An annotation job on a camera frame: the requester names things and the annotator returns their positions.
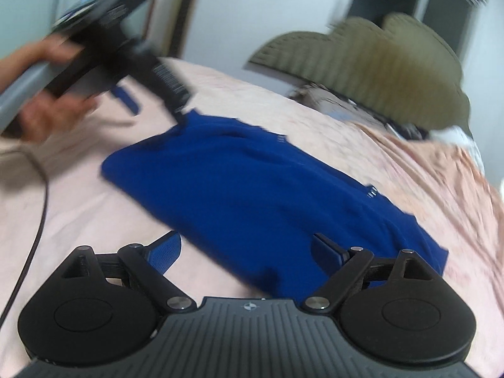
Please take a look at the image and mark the pink blanket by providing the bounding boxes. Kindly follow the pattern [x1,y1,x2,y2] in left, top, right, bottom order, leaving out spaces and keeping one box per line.
[0,57,504,378]

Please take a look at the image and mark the gold tower air conditioner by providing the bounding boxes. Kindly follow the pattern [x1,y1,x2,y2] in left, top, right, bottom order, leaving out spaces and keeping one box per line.
[169,0,206,59]

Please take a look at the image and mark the white quilt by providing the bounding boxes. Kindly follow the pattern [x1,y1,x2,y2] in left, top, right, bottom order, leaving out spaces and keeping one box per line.
[429,125,486,175]

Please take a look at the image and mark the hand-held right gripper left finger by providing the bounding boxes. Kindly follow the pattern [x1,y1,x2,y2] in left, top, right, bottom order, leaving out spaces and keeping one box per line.
[63,230,198,313]

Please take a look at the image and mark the olive green headboard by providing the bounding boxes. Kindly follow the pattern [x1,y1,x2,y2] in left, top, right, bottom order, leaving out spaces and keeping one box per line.
[247,13,472,135]

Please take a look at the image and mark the patterned pillow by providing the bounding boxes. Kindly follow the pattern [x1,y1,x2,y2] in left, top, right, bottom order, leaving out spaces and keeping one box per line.
[289,83,398,127]

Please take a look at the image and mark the person's left hand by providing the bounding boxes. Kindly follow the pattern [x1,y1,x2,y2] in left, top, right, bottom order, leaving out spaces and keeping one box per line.
[18,39,99,143]

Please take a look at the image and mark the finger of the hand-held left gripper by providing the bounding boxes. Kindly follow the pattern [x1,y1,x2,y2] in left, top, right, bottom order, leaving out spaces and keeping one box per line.
[128,41,194,118]
[110,86,141,116]

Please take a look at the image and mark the black cable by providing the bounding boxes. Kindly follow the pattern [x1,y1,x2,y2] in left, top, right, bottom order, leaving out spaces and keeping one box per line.
[0,147,50,325]

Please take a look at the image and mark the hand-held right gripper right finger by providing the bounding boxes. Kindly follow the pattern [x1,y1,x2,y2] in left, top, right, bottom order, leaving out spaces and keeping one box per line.
[302,233,434,313]

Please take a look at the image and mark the blue sweater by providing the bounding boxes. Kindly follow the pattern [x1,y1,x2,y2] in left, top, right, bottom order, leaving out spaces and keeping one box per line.
[100,110,450,301]

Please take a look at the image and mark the person's left forearm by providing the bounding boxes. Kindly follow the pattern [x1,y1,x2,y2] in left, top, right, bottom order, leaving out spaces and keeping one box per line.
[0,47,34,87]

